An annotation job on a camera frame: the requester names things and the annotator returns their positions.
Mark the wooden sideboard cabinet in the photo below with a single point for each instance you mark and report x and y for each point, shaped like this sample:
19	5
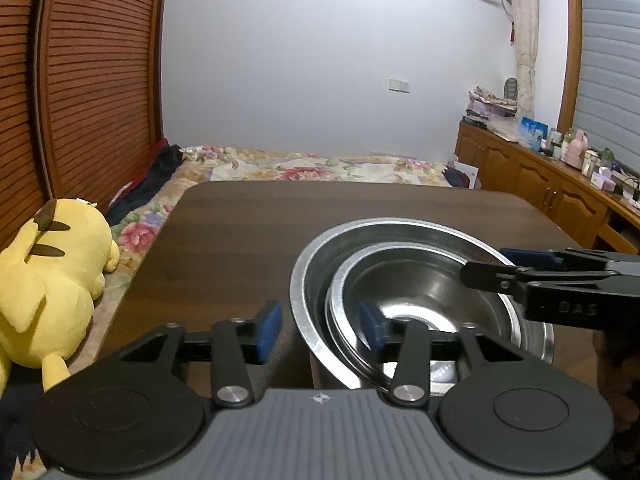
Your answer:
540	185

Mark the medium deep steel bowl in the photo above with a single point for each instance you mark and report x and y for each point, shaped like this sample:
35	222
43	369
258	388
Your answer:
425	290

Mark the white paper bag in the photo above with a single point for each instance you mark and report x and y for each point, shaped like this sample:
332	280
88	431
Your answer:
467	176

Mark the purple tissue box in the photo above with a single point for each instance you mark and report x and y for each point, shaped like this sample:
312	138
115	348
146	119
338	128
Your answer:
603	180

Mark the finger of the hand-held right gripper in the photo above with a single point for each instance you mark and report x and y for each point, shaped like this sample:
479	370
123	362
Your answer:
485	277
530	259

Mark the pink thermos bottle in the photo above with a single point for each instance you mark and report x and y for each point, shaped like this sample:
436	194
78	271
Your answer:
576	147

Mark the blue packet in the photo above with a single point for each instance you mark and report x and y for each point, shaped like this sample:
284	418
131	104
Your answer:
533	132

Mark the dark cloth with red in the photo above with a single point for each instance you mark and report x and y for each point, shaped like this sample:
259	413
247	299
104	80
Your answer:
150	180

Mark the cream curtain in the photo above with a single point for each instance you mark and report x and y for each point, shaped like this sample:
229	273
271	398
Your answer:
522	35

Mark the floral blanket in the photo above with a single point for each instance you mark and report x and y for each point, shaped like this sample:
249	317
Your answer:
310	170

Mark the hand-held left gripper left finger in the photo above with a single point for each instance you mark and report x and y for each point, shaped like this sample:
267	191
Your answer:
269	330

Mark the white wall switch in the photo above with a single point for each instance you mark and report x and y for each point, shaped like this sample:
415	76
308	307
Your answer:
399	85

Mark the wooden window frame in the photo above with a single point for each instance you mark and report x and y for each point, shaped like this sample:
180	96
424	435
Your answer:
569	45

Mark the white jar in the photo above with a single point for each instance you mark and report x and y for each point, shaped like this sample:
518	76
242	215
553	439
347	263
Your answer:
590	162

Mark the large steel bowl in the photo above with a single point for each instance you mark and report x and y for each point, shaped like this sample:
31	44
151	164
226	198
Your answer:
320	270

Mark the wooden louvered wardrobe door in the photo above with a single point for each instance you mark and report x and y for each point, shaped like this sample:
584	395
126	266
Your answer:
100	85
20	110

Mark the yellow plush toy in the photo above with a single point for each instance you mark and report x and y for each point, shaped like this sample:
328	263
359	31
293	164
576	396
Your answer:
55	270

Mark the grey window blind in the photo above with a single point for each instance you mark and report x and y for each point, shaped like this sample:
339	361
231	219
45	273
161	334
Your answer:
610	60

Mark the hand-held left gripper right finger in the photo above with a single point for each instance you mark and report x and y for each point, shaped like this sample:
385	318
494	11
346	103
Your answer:
372	330

